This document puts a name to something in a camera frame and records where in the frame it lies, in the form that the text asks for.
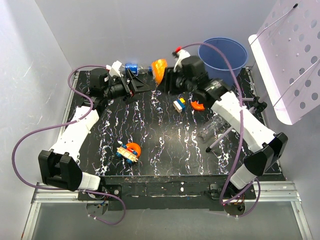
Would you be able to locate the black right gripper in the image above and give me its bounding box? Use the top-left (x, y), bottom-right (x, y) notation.
top-left (157, 66), bottom-right (197, 95)

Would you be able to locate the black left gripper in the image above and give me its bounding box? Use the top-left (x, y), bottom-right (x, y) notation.
top-left (103, 69), bottom-right (152, 105)

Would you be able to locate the orange juice bottle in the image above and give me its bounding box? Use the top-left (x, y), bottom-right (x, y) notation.
top-left (151, 58), bottom-right (168, 85)

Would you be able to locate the clear Pepsi bottle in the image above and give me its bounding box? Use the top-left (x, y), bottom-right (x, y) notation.
top-left (124, 63), bottom-right (152, 76)

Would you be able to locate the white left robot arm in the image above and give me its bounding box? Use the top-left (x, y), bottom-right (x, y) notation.
top-left (38, 67), bottom-right (151, 200)

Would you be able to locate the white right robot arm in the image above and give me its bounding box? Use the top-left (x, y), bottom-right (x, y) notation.
top-left (151, 55), bottom-right (288, 199)

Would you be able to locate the blue plastic bin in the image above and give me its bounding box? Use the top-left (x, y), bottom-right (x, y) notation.
top-left (198, 37), bottom-right (249, 87)

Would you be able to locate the white blue yellow block stack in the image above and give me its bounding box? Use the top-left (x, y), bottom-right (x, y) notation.
top-left (173, 98), bottom-right (186, 113)

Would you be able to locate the orange curved toy piece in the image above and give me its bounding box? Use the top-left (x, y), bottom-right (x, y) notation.
top-left (190, 101), bottom-right (205, 111)

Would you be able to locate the clear bottle near tripod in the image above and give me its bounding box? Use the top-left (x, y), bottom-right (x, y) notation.
top-left (197, 115), bottom-right (226, 143)

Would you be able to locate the beige toy car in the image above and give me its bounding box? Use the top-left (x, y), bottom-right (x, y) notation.
top-left (116, 145), bottom-right (139, 164)

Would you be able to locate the white perforated panel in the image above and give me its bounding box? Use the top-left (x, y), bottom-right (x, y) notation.
top-left (248, 0), bottom-right (320, 125)

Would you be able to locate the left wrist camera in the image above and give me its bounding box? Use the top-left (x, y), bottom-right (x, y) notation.
top-left (105, 60), bottom-right (122, 77)

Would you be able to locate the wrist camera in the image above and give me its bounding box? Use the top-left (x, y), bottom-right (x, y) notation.
top-left (172, 46), bottom-right (191, 72)
top-left (105, 60), bottom-right (122, 77)

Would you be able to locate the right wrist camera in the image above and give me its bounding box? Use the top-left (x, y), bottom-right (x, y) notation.
top-left (172, 46), bottom-right (191, 72)

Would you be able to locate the orange ring toy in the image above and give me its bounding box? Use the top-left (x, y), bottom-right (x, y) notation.
top-left (126, 142), bottom-right (142, 158)

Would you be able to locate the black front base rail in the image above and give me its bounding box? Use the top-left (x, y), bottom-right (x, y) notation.
top-left (46, 173), bottom-right (286, 212)

